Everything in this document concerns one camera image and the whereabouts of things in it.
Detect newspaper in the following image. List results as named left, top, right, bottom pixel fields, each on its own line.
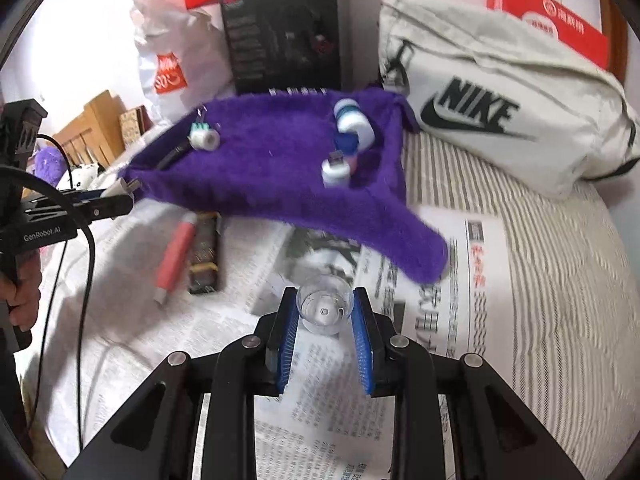
left=30, top=210, right=506, bottom=480

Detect red paper bag white handles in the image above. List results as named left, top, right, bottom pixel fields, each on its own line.
left=487, top=0, right=611, bottom=71

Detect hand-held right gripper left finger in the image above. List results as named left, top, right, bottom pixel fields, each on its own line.
left=62, top=287, right=301, bottom=480

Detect black headset box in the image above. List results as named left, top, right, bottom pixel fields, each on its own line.
left=220, top=0, right=351, bottom=96

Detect brown wooden frame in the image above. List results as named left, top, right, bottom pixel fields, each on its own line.
left=600, top=0, right=629, bottom=81

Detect black stick case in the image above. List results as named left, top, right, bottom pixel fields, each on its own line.
left=157, top=142, right=193, bottom=173

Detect purple towel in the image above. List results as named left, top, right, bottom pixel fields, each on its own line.
left=117, top=87, right=451, bottom=283

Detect blue and white bottle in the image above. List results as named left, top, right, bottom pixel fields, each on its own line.
left=334, top=100, right=376, bottom=158

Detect white cream jar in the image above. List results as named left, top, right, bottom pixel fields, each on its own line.
left=189, top=127, right=221, bottom=152

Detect black cable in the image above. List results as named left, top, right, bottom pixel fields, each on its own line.
left=30, top=134, right=98, bottom=461

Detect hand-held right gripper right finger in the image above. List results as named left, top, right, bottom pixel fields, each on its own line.
left=350, top=287, right=586, bottom=480

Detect wooden headboard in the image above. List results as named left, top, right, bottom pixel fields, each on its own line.
left=52, top=90, right=128, bottom=166

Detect person's left hand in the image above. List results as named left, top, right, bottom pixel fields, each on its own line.
left=0, top=252, right=44, bottom=334

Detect white charger plug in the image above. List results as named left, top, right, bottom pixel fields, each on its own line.
left=100, top=177, right=142, bottom=198

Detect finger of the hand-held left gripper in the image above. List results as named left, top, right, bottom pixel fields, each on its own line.
left=75, top=193, right=137, bottom=222
left=65, top=187, right=109, bottom=202

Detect pink tube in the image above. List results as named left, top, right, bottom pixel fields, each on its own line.
left=155, top=211, right=198, bottom=306

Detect grey waist bag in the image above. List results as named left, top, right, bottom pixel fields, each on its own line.
left=377, top=0, right=640, bottom=201

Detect white plastic shopping bag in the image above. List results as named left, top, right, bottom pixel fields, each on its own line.
left=131, top=0, right=236, bottom=126

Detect dark brown slim box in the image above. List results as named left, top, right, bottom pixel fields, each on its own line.
left=187, top=212, right=223, bottom=295

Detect striped bed sheet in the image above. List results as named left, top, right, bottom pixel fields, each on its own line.
left=15, top=130, right=631, bottom=480

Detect purple plush cloth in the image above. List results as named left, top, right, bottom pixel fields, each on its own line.
left=32, top=147, right=68, bottom=191

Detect small white jar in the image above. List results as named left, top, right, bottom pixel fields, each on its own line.
left=321, top=152, right=352, bottom=188

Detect clear plastic cup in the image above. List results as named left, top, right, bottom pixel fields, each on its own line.
left=295, top=275, right=356, bottom=336

